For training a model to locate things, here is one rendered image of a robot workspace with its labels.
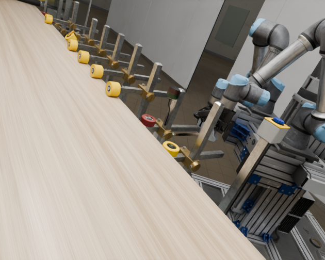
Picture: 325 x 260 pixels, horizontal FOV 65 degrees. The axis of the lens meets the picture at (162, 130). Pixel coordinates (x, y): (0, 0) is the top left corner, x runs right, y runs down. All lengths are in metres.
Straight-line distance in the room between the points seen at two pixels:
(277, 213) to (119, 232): 1.49
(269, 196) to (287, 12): 3.00
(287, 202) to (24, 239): 1.68
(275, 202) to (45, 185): 1.55
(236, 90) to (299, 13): 3.13
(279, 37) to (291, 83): 2.37
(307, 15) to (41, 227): 3.94
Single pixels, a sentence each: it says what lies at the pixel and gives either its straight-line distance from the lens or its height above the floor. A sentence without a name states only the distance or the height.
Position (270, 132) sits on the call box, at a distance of 0.96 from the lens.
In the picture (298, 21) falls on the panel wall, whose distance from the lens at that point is 4.17.
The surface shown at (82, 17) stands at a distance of 3.67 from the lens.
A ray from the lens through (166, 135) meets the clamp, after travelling 1.35.
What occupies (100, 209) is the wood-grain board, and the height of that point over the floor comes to 0.90.
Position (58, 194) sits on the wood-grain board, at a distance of 0.76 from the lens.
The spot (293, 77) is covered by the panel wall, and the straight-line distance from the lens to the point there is 3.95.
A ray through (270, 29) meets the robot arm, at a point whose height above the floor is 1.52.
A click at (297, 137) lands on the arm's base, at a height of 1.09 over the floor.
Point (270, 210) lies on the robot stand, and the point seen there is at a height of 0.48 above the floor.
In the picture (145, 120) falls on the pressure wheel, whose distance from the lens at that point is 1.29.
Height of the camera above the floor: 1.43
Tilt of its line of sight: 25 degrees down
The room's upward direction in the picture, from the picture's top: 22 degrees clockwise
